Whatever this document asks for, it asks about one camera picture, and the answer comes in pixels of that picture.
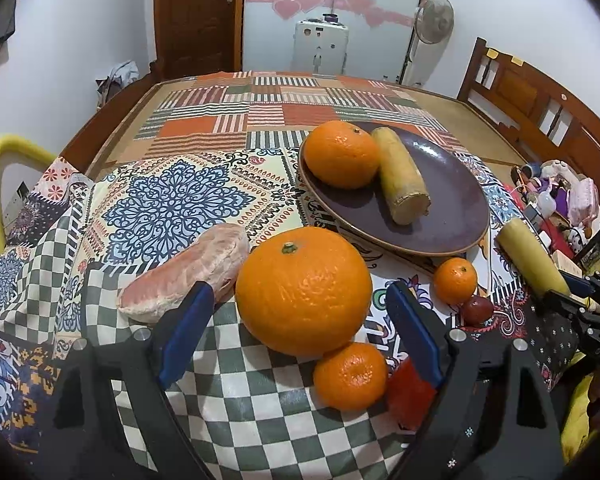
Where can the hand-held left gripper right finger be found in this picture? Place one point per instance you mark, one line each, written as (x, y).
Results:
(415, 330)

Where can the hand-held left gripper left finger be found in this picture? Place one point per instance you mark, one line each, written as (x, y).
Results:
(185, 330)

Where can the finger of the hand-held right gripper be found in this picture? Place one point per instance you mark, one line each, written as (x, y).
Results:
(577, 285)
(565, 305)

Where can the peeled pink pomelo segment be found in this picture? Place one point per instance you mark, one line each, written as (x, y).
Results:
(180, 275)

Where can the yellow banana piece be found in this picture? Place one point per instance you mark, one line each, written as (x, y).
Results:
(400, 175)
(525, 250)

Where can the small orange mandarin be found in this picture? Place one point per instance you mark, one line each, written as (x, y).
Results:
(350, 377)
(455, 280)

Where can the dark red plum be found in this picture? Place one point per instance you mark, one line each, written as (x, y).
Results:
(476, 310)

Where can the red apple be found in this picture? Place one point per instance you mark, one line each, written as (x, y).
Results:
(405, 400)

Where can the large orange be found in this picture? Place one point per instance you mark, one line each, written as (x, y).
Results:
(303, 290)

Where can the dark brown oval plate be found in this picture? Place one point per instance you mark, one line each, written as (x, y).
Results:
(445, 210)

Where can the yellow cloth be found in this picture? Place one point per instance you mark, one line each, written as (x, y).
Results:
(582, 410)

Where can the pink pouch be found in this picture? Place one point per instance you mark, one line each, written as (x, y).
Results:
(582, 200)

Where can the pile of toys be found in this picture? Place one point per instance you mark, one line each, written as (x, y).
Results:
(555, 190)

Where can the patterned patchwork tablecloth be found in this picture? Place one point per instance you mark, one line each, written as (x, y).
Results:
(170, 200)

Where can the medium orange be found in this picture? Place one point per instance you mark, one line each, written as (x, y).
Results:
(342, 155)

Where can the wooden bed headboard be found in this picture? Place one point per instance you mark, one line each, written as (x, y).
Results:
(520, 90)

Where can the woven bamboo bed mat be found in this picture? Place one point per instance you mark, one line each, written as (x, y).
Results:
(430, 105)

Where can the striped patchwork blanket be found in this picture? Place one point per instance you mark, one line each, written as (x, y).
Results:
(260, 110)

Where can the yellow foam tube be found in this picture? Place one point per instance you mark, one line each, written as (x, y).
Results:
(10, 142)

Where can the clothes heap on floor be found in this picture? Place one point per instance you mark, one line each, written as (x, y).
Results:
(116, 80)

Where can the white small cabinet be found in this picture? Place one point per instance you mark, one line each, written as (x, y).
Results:
(320, 45)

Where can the white standing fan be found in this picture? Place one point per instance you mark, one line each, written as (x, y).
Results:
(432, 20)

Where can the frosted sliding wardrobe doors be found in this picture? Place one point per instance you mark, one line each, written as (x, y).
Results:
(280, 40)

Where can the brown wooden door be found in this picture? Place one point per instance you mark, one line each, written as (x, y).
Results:
(195, 15)

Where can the wall socket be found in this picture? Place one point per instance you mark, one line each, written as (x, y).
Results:
(20, 192)

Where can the wooden bed frame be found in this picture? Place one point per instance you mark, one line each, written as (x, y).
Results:
(110, 110)

